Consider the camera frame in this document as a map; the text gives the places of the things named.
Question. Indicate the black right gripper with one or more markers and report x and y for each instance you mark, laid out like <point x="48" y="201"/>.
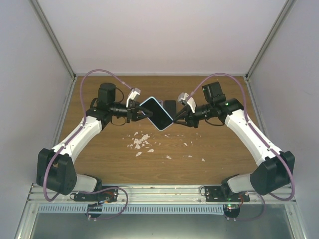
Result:
<point x="191" y="120"/>

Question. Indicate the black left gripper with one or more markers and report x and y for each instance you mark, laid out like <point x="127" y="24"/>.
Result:
<point x="132" y="112"/>

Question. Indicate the phone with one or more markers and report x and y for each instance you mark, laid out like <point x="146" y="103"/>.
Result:
<point x="160" y="118"/>
<point x="161" y="102"/>

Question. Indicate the black smartphone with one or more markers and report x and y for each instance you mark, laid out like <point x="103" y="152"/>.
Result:
<point x="170" y="107"/>

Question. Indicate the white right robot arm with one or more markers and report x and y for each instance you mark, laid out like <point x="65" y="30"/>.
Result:
<point x="274" y="166"/>

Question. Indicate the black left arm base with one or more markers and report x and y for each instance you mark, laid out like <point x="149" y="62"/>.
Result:
<point x="102" y="193"/>

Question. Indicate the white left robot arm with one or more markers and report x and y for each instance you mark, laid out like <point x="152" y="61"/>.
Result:
<point x="55" y="167"/>

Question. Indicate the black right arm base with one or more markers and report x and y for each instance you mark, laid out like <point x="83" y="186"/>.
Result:
<point x="219" y="194"/>

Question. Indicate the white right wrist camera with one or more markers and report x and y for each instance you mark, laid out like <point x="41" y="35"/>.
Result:
<point x="186" y="100"/>

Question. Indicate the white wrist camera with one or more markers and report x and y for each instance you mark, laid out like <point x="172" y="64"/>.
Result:
<point x="132" y="96"/>
<point x="186" y="100"/>

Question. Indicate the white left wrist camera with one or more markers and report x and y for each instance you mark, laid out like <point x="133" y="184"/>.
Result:
<point x="132" y="96"/>

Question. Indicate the aluminium mounting rail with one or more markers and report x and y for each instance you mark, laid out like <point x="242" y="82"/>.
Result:
<point x="162" y="194"/>

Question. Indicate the grey slotted cable duct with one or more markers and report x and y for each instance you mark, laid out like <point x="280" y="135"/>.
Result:
<point x="134" y="209"/>

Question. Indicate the grey left corner post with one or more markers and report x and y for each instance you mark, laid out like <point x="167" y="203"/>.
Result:
<point x="47" y="27"/>

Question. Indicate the grey aluminium corner post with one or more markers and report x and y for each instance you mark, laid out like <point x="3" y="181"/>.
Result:
<point x="285" y="10"/>

